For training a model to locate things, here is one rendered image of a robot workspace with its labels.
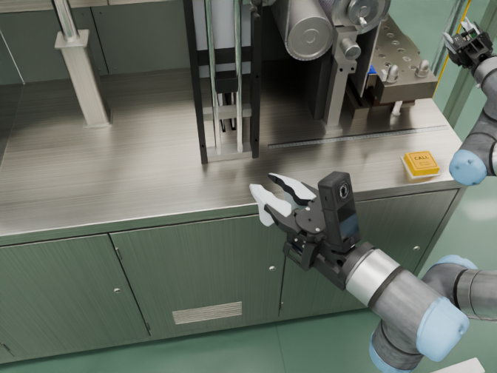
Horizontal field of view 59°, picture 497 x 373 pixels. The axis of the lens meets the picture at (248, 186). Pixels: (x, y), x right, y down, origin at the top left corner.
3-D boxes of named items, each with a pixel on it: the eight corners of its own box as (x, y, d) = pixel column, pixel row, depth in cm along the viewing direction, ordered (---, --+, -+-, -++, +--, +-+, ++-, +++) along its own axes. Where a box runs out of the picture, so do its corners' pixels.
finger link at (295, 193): (264, 195, 78) (296, 229, 73) (268, 169, 74) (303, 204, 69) (278, 189, 79) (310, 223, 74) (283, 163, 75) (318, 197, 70)
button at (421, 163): (413, 177, 119) (415, 170, 117) (402, 158, 123) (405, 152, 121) (437, 174, 119) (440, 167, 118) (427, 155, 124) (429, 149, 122)
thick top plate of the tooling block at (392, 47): (379, 103, 128) (384, 86, 124) (339, 32, 154) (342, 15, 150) (432, 98, 130) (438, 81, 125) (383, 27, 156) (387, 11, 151)
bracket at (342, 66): (326, 135, 130) (342, 41, 107) (320, 121, 134) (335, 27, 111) (342, 134, 130) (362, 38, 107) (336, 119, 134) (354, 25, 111)
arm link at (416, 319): (427, 377, 59) (450, 352, 52) (361, 318, 64) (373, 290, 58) (458, 337, 62) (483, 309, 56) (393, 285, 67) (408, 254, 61)
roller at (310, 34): (285, 61, 117) (288, 18, 108) (268, 13, 133) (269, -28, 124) (330, 57, 118) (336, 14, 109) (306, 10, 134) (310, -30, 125)
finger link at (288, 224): (257, 215, 68) (305, 246, 65) (259, 208, 67) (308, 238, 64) (275, 199, 71) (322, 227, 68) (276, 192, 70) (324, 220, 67)
